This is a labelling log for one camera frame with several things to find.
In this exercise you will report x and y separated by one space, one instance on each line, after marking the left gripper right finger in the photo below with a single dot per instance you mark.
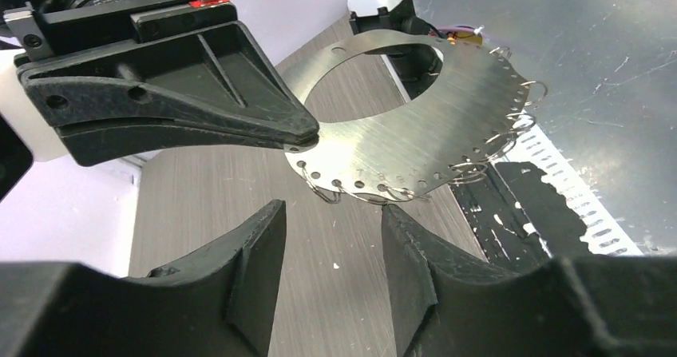
447 302

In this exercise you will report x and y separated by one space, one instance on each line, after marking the large metal keyring holder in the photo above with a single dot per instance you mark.
472 113

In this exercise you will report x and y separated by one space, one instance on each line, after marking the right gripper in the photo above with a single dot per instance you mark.
197 86

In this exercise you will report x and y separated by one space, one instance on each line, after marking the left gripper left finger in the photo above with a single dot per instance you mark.
218 300

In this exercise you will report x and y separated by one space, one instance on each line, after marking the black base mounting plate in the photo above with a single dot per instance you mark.
519 220

